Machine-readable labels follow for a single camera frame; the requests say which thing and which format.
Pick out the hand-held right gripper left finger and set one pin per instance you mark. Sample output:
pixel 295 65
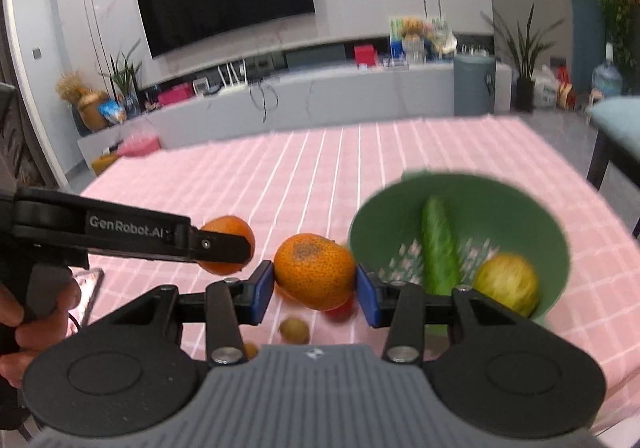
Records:
pixel 262 290

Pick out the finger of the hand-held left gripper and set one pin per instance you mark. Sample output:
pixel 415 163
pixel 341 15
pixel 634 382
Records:
pixel 220 245

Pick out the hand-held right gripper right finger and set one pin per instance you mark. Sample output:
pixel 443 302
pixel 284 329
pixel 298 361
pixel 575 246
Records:
pixel 367 295

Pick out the small orange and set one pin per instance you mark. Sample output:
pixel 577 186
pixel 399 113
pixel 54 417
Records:
pixel 230 227

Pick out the red cherry tomato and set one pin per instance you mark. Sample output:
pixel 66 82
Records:
pixel 340 312

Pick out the brown longan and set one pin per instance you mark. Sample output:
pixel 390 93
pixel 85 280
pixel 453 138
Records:
pixel 251 351
pixel 294 331

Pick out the large orange with dark spot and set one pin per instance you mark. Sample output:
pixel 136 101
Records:
pixel 312 273

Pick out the green plastic bowl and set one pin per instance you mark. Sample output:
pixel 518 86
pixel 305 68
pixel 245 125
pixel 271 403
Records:
pixel 500 208

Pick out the person's left hand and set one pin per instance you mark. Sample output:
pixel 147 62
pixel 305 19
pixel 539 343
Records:
pixel 45 328

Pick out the smartphone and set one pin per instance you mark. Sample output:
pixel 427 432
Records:
pixel 92 288

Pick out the orange box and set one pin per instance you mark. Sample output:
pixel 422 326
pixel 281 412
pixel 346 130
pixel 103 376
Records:
pixel 105 164

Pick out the green cucumber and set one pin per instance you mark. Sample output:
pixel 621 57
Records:
pixel 440 243

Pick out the pink plastic container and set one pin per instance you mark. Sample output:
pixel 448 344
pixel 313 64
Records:
pixel 140 145

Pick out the pink checkered tablecloth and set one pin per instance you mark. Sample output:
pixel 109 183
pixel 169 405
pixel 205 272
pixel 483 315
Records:
pixel 300 168

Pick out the golden vase with dried wheat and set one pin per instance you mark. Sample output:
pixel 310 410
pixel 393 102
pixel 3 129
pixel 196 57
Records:
pixel 90 113

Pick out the blue snack bag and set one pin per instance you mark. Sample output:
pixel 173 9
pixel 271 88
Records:
pixel 112 112

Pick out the yellow-green pear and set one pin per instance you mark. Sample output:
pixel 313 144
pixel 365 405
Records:
pixel 507 280

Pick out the potted orchid grass plant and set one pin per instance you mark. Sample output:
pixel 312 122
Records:
pixel 122 78

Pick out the pink box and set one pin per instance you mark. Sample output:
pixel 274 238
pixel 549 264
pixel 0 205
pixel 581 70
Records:
pixel 175 95

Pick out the small white desk clock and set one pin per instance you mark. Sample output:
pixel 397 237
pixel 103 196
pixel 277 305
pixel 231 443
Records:
pixel 201 86

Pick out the white router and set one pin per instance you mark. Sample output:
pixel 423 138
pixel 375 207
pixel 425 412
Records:
pixel 232 83

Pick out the grey marble media console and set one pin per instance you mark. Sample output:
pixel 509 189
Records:
pixel 350 93

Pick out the red box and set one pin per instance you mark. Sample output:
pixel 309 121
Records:
pixel 365 55

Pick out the potted snake plant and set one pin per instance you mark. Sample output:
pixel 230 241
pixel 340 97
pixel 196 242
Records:
pixel 525 95

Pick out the white shopping bag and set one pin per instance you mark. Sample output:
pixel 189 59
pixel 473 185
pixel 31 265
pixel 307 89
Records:
pixel 546 90

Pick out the red bag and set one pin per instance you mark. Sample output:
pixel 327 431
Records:
pixel 566 90

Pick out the blue cushioned black stool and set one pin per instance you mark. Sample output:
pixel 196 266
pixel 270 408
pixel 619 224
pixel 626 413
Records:
pixel 620 115

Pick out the blue water jug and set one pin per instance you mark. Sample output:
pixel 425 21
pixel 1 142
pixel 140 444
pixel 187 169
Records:
pixel 607 78

